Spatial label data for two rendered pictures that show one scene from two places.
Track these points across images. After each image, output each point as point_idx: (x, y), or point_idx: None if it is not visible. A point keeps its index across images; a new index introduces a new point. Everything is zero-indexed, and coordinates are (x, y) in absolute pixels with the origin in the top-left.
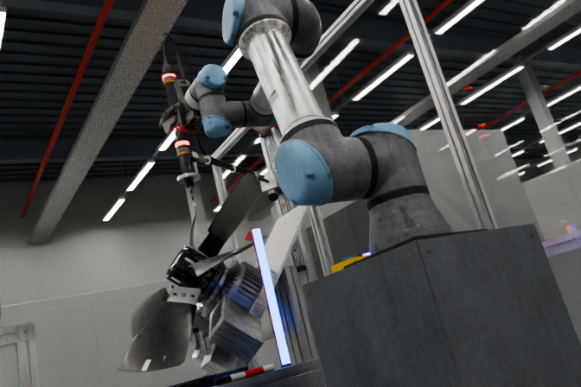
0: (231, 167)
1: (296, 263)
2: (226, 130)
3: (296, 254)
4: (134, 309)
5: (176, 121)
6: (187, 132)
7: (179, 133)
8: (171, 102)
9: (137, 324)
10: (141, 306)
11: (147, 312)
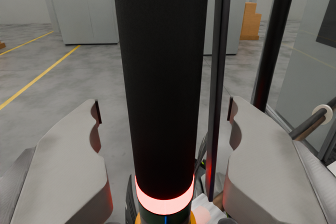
0: (321, 121)
1: (326, 161)
2: None
3: (335, 155)
4: (130, 179)
5: (146, 170)
6: (206, 184)
7: (151, 223)
8: (123, 9)
9: (127, 199)
10: (130, 193)
11: (131, 212)
